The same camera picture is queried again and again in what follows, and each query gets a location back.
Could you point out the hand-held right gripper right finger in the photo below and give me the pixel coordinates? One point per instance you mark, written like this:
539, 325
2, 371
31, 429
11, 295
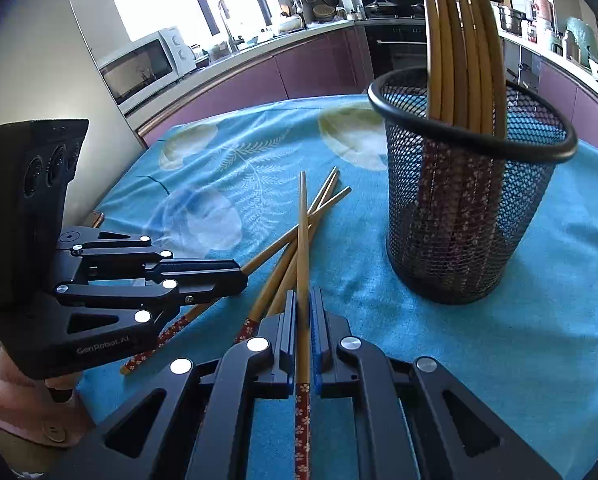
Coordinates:
319, 345

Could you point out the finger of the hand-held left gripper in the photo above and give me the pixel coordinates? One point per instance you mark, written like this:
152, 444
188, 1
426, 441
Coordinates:
214, 291
199, 269

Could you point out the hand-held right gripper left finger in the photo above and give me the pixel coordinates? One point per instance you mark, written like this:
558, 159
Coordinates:
290, 340

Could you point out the red-patterned wooden chopstick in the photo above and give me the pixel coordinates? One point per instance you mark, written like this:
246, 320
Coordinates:
282, 285
264, 295
279, 243
304, 240

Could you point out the black mesh utensil holder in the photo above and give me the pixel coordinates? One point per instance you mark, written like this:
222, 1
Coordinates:
469, 240

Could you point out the bundle of wooden chopsticks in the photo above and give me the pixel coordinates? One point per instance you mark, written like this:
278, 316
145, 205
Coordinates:
436, 60

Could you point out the person's left forearm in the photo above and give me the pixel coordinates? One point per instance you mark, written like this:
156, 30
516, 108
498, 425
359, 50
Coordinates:
9, 410

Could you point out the blue floral tablecloth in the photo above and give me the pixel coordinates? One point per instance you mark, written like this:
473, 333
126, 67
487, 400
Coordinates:
479, 360

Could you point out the white microwave oven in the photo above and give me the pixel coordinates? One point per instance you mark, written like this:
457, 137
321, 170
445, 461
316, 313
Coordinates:
139, 67

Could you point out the purple base cabinets by sink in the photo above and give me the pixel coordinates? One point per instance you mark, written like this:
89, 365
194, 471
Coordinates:
304, 65

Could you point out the metal sink faucet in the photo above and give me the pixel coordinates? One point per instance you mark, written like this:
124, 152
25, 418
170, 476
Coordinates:
224, 15

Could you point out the white bowl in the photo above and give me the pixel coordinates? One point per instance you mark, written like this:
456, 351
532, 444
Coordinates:
290, 24

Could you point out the woven basket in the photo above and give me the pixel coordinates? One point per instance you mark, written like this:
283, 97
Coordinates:
324, 12

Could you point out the black built-in oven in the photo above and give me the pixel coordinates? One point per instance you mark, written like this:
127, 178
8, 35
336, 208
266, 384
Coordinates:
394, 50

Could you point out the black cooking pot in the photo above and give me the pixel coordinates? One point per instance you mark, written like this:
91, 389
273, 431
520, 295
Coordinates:
379, 7
417, 9

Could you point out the purple base cabinets with vegetables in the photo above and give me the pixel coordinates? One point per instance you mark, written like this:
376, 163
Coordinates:
594, 110

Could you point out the stainless steel pot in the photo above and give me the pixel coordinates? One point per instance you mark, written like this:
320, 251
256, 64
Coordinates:
511, 19

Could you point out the pink kettle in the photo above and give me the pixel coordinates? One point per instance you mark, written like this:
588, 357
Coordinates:
544, 10

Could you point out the light green appliance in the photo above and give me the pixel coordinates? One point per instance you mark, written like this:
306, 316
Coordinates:
581, 35

